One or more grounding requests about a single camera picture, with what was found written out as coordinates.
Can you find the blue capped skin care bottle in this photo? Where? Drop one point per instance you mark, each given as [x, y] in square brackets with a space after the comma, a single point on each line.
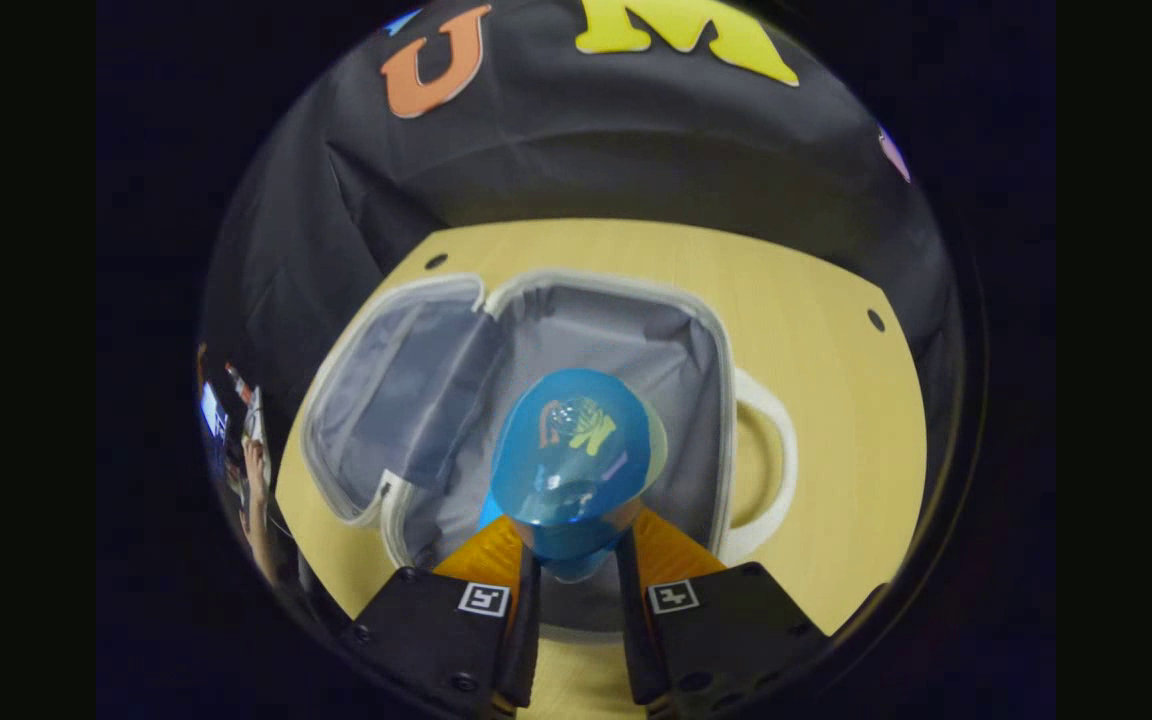
[566, 470]

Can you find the black backdrop cloth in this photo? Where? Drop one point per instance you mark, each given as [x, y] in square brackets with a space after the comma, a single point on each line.
[586, 160]

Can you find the red and white object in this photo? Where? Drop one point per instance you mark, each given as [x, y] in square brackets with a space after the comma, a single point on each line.
[239, 382]

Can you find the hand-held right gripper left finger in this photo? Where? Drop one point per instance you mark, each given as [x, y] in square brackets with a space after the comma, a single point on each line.
[526, 640]

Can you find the white hard-shell suitcase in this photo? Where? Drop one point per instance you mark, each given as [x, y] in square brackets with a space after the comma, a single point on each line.
[436, 400]

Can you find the lit monitor screen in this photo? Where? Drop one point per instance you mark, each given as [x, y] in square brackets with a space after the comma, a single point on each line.
[212, 412]

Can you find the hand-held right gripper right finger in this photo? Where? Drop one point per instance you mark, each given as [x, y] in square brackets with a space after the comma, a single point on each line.
[633, 640]

